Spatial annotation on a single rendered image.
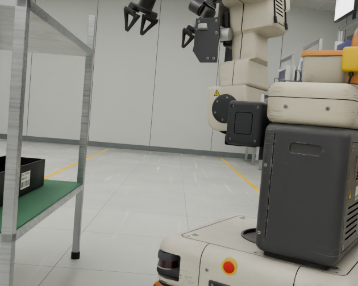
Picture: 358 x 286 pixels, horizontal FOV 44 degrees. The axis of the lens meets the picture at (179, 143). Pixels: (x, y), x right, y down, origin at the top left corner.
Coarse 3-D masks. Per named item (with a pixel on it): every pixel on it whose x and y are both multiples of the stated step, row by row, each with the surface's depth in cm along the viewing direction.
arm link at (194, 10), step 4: (192, 0) 200; (196, 0) 199; (200, 0) 198; (204, 0) 196; (208, 0) 193; (212, 0) 192; (192, 4) 199; (196, 4) 198; (200, 4) 198; (204, 4) 198; (208, 4) 193; (212, 4) 192; (192, 8) 199; (196, 8) 198; (196, 12) 199
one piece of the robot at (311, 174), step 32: (352, 64) 125; (288, 96) 129; (320, 96) 124; (352, 96) 121; (288, 128) 129; (320, 128) 125; (352, 128) 131; (288, 160) 129; (320, 160) 124; (352, 160) 127; (288, 192) 129; (320, 192) 124; (352, 192) 131; (288, 224) 129; (320, 224) 124; (352, 224) 136; (288, 256) 131; (320, 256) 124
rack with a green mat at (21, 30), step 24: (0, 0) 110; (24, 0) 111; (0, 24) 137; (24, 24) 111; (48, 24) 131; (0, 48) 196; (24, 48) 112; (48, 48) 183; (72, 48) 177; (24, 72) 113; (24, 96) 114; (48, 192) 172; (72, 192) 180; (0, 216) 129; (24, 216) 132; (0, 240) 114; (0, 264) 114
